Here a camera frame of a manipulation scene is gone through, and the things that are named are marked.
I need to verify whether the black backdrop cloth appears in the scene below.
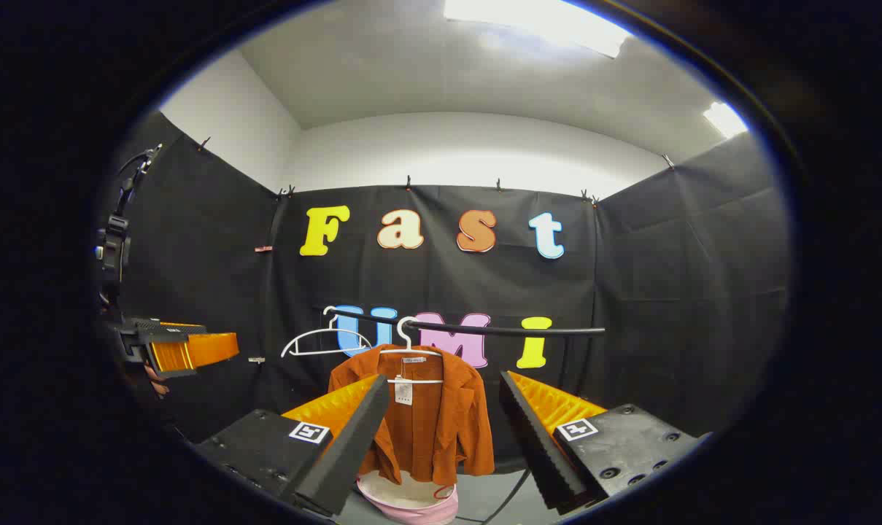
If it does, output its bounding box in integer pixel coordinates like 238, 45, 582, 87
98, 109, 792, 467

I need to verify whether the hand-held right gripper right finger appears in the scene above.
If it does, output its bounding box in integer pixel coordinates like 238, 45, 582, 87
500, 370, 711, 510

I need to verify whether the black clothes rack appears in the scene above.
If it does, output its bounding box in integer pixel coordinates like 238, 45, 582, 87
324, 309, 606, 338

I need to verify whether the white clothes hanger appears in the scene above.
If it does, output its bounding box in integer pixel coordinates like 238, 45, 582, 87
280, 306, 374, 358
379, 317, 445, 385

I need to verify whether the small ceiling light panel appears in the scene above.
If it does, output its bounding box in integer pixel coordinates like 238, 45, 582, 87
703, 102, 748, 139

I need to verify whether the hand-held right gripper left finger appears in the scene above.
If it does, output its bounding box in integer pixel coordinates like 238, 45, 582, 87
193, 373, 411, 517

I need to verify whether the row of backdrop clips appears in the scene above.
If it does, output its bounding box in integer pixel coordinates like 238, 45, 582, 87
196, 135, 675, 209

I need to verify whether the large ceiling light panel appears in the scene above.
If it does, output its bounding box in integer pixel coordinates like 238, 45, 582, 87
444, 0, 631, 59

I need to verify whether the pink laundry hamper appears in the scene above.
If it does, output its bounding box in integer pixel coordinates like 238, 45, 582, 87
357, 470, 460, 525

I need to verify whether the orange corduroy jacket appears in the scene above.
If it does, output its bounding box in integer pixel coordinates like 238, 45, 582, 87
329, 344, 495, 486

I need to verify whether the black floor cable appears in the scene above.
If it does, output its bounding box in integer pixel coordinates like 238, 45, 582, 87
455, 470, 533, 524

